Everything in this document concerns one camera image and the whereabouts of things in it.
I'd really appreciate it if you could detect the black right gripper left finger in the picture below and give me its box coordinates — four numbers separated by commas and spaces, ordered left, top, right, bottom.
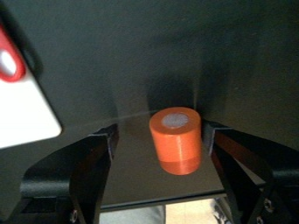
6, 123, 120, 224

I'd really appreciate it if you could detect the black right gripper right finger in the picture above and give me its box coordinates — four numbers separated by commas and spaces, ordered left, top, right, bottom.
201, 119, 299, 224

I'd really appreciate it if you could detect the orange carrot bottom cylinder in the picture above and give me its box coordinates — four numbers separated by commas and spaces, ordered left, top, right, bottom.
148, 106, 203, 176

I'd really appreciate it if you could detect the white cutting board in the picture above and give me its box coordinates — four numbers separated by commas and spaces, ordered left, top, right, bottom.
0, 69, 62, 151

